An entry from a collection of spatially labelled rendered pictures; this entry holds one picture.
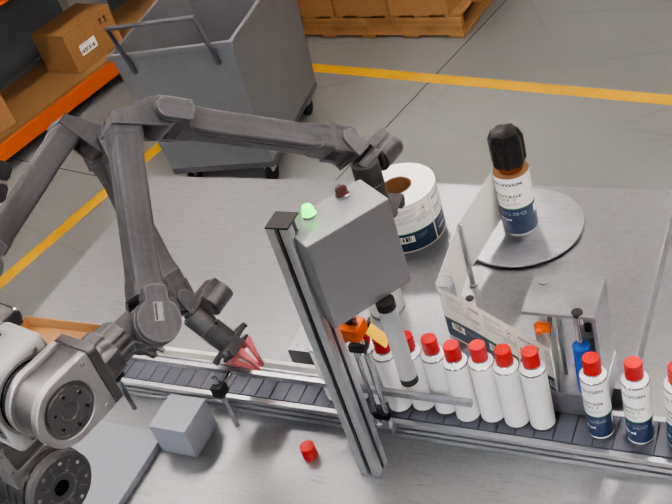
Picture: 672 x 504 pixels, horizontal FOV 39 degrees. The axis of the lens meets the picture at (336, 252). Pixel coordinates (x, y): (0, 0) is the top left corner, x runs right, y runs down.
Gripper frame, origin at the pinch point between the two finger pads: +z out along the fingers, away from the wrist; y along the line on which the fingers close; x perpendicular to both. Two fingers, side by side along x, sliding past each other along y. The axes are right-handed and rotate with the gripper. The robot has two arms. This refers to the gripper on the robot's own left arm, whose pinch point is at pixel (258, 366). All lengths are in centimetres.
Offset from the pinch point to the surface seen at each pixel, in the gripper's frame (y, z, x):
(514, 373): -1, 32, -55
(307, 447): -14.6, 16.4, -9.1
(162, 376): -3.1, -13.8, 25.3
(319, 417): -5.7, 16.2, -7.5
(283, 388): -1.1, 7.5, -0.7
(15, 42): 293, -178, 327
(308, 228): -13, -19, -63
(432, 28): 324, 14, 127
